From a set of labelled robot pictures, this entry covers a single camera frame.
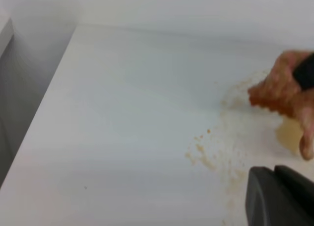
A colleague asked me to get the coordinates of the brown coffee puddle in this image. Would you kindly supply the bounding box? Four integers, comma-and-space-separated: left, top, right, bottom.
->
275, 118, 303, 155

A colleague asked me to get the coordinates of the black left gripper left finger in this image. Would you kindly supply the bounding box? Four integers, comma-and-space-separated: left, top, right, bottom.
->
246, 167, 314, 226

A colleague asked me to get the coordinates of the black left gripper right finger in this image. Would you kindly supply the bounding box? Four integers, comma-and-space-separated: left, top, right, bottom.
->
274, 165, 314, 194

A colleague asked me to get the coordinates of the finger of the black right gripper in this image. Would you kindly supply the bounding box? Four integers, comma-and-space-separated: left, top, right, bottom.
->
292, 53, 314, 91

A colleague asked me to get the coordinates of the orange-brown rag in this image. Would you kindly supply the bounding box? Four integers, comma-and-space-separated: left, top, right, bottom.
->
248, 50, 314, 161

